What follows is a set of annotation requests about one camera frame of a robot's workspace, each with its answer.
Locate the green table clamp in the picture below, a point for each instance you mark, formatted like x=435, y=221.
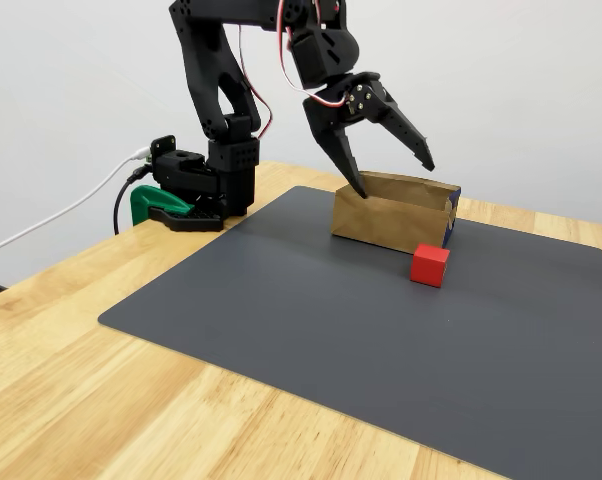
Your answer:
x=148, y=200

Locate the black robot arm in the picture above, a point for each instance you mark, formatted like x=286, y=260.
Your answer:
x=206, y=60

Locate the red block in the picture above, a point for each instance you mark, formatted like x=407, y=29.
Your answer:
x=428, y=267

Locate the dark grey work mat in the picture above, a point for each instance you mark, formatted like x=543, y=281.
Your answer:
x=356, y=340

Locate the brown paper bag tray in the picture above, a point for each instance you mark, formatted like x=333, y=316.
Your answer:
x=381, y=220

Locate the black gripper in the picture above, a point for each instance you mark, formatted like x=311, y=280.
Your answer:
x=331, y=117

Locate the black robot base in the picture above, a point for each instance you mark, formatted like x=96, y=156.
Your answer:
x=231, y=175

